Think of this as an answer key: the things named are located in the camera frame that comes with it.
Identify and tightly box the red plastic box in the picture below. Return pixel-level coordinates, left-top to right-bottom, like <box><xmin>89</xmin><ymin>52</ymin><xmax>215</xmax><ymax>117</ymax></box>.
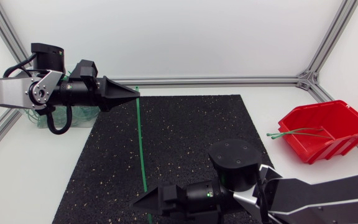
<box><xmin>277</xmin><ymin>99</ymin><xmax>358</xmax><ymax>165</ymax></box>

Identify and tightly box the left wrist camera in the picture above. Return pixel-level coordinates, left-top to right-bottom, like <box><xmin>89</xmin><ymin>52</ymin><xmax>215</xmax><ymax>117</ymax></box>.
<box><xmin>69</xmin><ymin>58</ymin><xmax>99</xmax><ymax>85</ymax></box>

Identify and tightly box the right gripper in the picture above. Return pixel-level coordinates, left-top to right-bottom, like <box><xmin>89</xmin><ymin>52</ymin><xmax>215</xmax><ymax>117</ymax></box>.
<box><xmin>132</xmin><ymin>182</ymin><xmax>188</xmax><ymax>217</ymax></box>

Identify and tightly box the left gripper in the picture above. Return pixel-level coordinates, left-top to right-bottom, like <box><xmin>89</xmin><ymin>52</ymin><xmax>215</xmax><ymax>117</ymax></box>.
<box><xmin>94</xmin><ymin>75</ymin><xmax>141</xmax><ymax>113</ymax></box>

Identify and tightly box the black speckled mat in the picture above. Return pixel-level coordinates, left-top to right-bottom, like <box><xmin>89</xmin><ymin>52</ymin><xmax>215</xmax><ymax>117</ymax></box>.
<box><xmin>52</xmin><ymin>94</ymin><xmax>275</xmax><ymax>224</ymax></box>

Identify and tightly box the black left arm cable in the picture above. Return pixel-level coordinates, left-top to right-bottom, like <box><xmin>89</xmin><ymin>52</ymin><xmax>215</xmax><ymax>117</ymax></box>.
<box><xmin>2</xmin><ymin>53</ymin><xmax>39</xmax><ymax>78</ymax></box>
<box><xmin>44</xmin><ymin>105</ymin><xmax>73</xmax><ymax>136</ymax></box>

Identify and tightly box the green cable tie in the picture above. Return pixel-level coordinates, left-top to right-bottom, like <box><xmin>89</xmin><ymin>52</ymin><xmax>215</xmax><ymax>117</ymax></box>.
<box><xmin>270</xmin><ymin>131</ymin><xmax>334</xmax><ymax>140</ymax></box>
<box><xmin>266</xmin><ymin>127</ymin><xmax>324</xmax><ymax>137</ymax></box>
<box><xmin>134</xmin><ymin>86</ymin><xmax>154</xmax><ymax>224</ymax></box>

